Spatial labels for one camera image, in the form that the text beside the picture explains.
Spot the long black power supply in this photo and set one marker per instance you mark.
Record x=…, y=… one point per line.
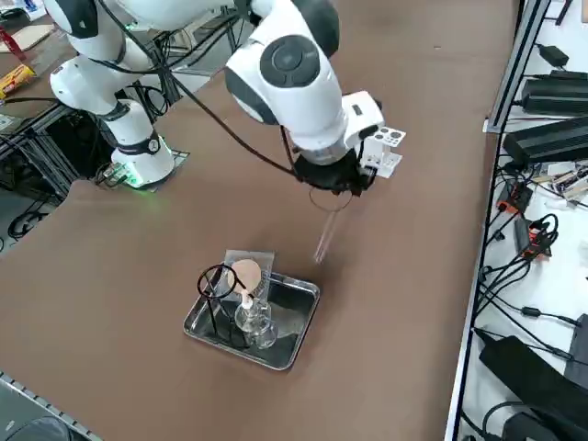
x=546, y=140

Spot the wooden board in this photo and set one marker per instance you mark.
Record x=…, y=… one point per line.
x=32, y=34

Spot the white workbench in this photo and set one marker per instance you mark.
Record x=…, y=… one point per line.
x=569, y=275

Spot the red metal stand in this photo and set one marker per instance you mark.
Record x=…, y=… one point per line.
x=11, y=43

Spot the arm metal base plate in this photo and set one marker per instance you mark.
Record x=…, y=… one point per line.
x=181, y=158

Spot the glass alcohol lamp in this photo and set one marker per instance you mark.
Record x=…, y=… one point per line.
x=252, y=321

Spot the aluminium profile post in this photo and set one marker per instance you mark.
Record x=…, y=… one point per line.
x=514, y=69

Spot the yellow snack packet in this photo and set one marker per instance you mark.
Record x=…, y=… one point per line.
x=18, y=80

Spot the white test tube rack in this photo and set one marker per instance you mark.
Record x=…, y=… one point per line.
x=390, y=135

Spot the clear glass test tube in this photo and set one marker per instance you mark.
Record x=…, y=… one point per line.
x=325, y=239

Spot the orange and black device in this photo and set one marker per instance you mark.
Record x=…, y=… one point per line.
x=523, y=236
x=516, y=195

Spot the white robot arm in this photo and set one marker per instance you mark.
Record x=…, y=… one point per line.
x=294, y=82

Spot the ribbed black power brick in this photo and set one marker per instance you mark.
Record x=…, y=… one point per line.
x=556, y=96

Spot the steel tray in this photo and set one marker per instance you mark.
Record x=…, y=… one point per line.
x=294, y=353

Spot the bare circuit board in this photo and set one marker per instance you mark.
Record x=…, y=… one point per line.
x=569, y=179

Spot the small black power adapter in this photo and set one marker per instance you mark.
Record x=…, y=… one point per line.
x=553, y=55

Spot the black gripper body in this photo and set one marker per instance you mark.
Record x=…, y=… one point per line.
x=331, y=177

